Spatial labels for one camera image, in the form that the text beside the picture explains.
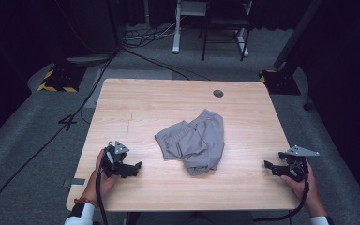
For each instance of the grey shorts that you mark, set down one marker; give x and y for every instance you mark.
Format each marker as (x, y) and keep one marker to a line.
(197, 143)

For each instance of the person's right hand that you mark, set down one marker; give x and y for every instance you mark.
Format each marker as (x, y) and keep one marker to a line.
(309, 193)

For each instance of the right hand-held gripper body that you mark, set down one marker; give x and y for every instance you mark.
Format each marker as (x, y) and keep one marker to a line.
(296, 168)

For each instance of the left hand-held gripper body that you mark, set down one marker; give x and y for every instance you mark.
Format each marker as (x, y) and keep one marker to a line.
(112, 162)

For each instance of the person's left hand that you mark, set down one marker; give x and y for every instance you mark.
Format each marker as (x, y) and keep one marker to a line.
(101, 187)

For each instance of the black metal chair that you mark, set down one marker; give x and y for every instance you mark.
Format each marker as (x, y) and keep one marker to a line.
(225, 22)

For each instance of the grey flat stand foot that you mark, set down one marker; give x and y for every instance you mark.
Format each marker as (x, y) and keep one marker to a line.
(89, 59)

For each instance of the dark slanted metal pole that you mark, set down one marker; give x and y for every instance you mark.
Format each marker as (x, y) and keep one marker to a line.
(296, 34)

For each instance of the black yellow striped stand base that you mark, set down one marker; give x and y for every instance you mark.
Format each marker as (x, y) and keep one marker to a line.
(61, 79)
(281, 82)

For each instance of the white desk frame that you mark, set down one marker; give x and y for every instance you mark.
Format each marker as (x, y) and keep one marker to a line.
(176, 34)

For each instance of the grey tape strip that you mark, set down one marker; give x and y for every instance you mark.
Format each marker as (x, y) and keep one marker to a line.
(76, 182)

